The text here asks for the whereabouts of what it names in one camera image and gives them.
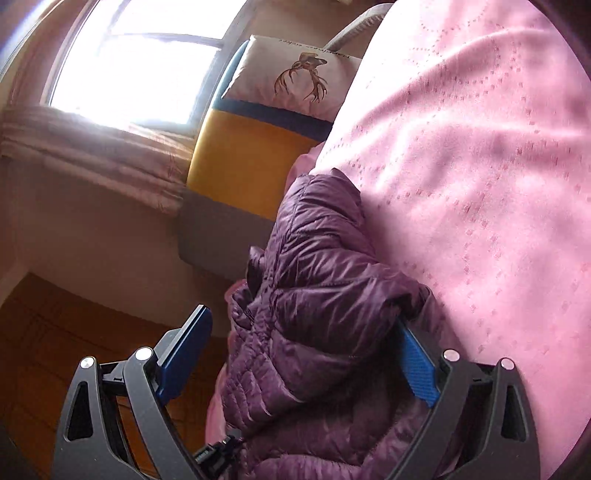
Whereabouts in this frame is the yellow blue grey headboard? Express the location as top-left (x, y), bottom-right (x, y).
top-left (178, 39), bottom-right (338, 282)

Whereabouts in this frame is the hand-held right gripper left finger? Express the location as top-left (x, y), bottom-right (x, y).
top-left (52, 305), bottom-right (218, 480)

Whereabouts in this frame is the white deer print pillow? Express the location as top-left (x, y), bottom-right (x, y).
top-left (224, 34), bottom-right (363, 123)

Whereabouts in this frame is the grey curved bar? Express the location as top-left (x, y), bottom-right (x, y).
top-left (322, 2), bottom-right (393, 49)

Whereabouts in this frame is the bright window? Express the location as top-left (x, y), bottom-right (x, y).
top-left (41, 0), bottom-right (250, 129)

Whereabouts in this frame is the purple puffer jacket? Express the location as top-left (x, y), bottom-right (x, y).
top-left (222, 168), bottom-right (467, 480)

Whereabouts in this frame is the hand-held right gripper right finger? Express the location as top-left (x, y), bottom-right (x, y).
top-left (369, 318), bottom-right (542, 480)

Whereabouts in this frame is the pink striped cloth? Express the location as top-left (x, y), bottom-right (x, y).
top-left (0, 105), bottom-right (195, 217)

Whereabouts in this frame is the pink bed sheet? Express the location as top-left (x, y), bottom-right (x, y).
top-left (205, 0), bottom-right (591, 480)

